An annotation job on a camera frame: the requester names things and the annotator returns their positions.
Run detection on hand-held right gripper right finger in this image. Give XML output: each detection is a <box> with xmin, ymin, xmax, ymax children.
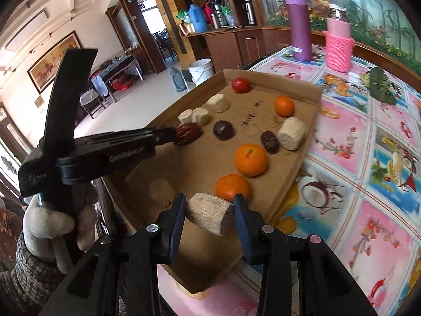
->
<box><xmin>233</xmin><ymin>194</ymin><xmax>379</xmax><ymax>316</ymax></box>

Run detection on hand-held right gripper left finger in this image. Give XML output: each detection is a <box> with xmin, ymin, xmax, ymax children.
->
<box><xmin>46</xmin><ymin>192</ymin><xmax>188</xmax><ymax>316</ymax></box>

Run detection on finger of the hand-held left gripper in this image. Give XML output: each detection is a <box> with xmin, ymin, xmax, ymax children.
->
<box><xmin>75</xmin><ymin>126</ymin><xmax>180</xmax><ymax>148</ymax></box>

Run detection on brown walnut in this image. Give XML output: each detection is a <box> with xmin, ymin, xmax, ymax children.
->
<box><xmin>174</xmin><ymin>122</ymin><xmax>202</xmax><ymax>146</ymax></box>

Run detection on brown cardboard tray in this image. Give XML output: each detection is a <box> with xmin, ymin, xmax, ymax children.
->
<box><xmin>102</xmin><ymin>69</ymin><xmax>323</xmax><ymax>295</ymax></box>

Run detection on person's left forearm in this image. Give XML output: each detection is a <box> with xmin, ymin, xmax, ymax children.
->
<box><xmin>0</xmin><ymin>230</ymin><xmax>68</xmax><ymax>307</ymax></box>

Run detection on person's left hand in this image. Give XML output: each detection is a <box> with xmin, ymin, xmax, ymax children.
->
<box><xmin>23</xmin><ymin>182</ymin><xmax>99</xmax><ymax>274</ymax></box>

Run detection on folding chair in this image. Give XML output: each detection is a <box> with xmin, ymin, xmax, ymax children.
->
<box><xmin>79</xmin><ymin>90</ymin><xmax>106</xmax><ymax>120</ymax></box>

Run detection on orange tangerine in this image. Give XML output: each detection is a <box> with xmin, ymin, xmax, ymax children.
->
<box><xmin>274</xmin><ymin>95</ymin><xmax>295</xmax><ymax>117</ymax></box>
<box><xmin>215</xmin><ymin>174</ymin><xmax>251</xmax><ymax>205</ymax></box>
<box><xmin>234</xmin><ymin>144</ymin><xmax>268</xmax><ymax>177</ymax></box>

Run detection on grey kettle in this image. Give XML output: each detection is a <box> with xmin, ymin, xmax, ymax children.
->
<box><xmin>169</xmin><ymin>66</ymin><xmax>188</xmax><ymax>93</ymax></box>

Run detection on dark purple round fruit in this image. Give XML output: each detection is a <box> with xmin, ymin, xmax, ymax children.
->
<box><xmin>213</xmin><ymin>120</ymin><xmax>235</xmax><ymax>140</ymax></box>

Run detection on dark dining table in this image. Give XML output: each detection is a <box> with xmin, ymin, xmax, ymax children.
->
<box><xmin>90</xmin><ymin>54</ymin><xmax>146</xmax><ymax>103</ymax></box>

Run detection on white plastic bucket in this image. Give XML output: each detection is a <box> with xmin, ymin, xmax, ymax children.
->
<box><xmin>188</xmin><ymin>58</ymin><xmax>215</xmax><ymax>84</ymax></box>

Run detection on dark red date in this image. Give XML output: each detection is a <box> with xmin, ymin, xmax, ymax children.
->
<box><xmin>261</xmin><ymin>131</ymin><xmax>281</xmax><ymax>154</ymax></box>

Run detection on red tomato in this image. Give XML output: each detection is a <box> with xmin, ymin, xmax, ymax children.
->
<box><xmin>232</xmin><ymin>77</ymin><xmax>252</xmax><ymax>93</ymax></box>

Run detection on wooden cabinet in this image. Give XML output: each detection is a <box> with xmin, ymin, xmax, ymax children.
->
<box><xmin>187</xmin><ymin>26</ymin><xmax>294</xmax><ymax>73</ymax></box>

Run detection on blue thermos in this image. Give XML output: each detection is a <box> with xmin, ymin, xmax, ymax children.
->
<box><xmin>188</xmin><ymin>4</ymin><xmax>209</xmax><ymax>34</ymax></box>

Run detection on printed pink tablecloth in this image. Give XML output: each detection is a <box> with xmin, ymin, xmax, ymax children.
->
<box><xmin>158</xmin><ymin>44</ymin><xmax>421</xmax><ymax>316</ymax></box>

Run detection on red thermos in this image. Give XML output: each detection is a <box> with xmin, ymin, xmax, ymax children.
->
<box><xmin>202</xmin><ymin>3</ymin><xmax>214</xmax><ymax>26</ymax></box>

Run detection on black thermos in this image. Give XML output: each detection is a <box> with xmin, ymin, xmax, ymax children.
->
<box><xmin>210</xmin><ymin>0</ymin><xmax>228</xmax><ymax>29</ymax></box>

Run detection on silver thermos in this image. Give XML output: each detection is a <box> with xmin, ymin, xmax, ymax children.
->
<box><xmin>241</xmin><ymin>0</ymin><xmax>258</xmax><ymax>27</ymax></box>

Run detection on purple bottle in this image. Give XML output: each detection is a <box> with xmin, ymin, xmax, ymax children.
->
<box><xmin>283</xmin><ymin>0</ymin><xmax>313</xmax><ymax>62</ymax></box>

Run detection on green leafy vegetable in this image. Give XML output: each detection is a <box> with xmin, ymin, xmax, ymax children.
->
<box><xmin>360</xmin><ymin>67</ymin><xmax>398</xmax><ymax>106</ymax></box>

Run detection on bottle in pink knit sleeve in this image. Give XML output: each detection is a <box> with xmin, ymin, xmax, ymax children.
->
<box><xmin>322</xmin><ymin>4</ymin><xmax>355</xmax><ymax>73</ymax></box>

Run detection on floral glass panel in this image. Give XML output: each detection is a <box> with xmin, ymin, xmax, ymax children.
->
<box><xmin>260</xmin><ymin>0</ymin><xmax>419</xmax><ymax>70</ymax></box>

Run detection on framed wall painting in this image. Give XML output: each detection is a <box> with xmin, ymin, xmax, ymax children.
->
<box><xmin>27</xmin><ymin>30</ymin><xmax>83</xmax><ymax>95</ymax></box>

